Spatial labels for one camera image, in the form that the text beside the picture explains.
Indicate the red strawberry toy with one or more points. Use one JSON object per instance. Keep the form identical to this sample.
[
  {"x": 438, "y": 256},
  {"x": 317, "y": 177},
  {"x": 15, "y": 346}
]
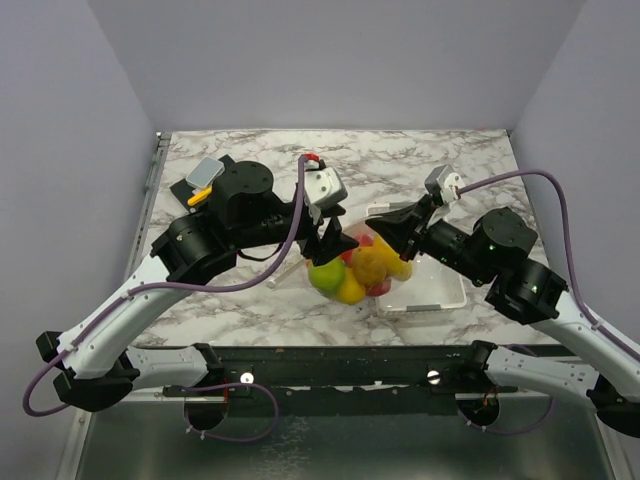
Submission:
[{"x": 379, "y": 289}]

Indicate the yellow orange mango toy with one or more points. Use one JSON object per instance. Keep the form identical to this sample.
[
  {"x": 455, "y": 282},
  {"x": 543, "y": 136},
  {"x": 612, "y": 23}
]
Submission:
[{"x": 367, "y": 268}]

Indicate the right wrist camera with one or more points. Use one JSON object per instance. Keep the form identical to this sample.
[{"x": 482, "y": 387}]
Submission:
[{"x": 443, "y": 185}]

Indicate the green pear toy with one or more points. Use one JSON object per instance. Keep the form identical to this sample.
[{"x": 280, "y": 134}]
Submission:
[{"x": 328, "y": 277}]

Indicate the clear zip top bag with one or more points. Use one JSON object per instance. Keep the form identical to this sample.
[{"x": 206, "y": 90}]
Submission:
[{"x": 297, "y": 275}]

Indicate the grey plastic box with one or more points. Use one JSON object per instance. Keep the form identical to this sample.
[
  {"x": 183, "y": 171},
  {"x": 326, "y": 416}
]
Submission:
[{"x": 204, "y": 173}]

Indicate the yellow lemon toy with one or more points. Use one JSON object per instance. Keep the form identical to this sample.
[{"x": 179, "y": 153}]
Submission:
[{"x": 396, "y": 267}]

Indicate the red apple toy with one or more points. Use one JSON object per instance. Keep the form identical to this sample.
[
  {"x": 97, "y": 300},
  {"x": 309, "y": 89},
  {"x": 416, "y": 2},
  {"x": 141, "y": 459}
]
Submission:
[{"x": 364, "y": 239}]

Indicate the white plastic basket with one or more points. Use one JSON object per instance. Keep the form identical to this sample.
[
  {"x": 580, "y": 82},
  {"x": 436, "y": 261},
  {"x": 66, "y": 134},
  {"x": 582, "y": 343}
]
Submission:
[{"x": 432, "y": 287}]

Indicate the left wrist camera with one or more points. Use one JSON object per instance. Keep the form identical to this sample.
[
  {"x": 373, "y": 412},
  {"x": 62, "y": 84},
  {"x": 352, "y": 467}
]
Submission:
[{"x": 323, "y": 189}]

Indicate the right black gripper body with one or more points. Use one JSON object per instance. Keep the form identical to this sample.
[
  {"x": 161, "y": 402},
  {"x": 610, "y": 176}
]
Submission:
[{"x": 448, "y": 244}]

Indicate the aluminium rail frame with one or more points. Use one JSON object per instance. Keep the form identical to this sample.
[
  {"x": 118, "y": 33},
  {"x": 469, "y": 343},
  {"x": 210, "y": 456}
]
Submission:
[{"x": 78, "y": 431}]

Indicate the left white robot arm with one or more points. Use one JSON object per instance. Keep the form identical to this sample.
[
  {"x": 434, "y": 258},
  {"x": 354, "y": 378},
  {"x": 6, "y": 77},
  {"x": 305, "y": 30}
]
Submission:
[{"x": 96, "y": 362}]

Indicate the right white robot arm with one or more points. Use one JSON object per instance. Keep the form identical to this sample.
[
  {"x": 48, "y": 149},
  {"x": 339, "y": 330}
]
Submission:
[{"x": 496, "y": 253}]

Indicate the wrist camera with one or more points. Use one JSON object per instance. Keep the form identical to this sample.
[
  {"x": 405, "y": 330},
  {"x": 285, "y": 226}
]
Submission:
[
  {"x": 443, "y": 185},
  {"x": 323, "y": 189}
]

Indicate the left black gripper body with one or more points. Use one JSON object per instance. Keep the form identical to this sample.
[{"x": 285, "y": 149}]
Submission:
[{"x": 275, "y": 230}]

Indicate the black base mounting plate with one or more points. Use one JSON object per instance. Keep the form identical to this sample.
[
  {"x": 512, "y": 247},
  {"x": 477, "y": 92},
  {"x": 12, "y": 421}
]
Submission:
[{"x": 343, "y": 381}]

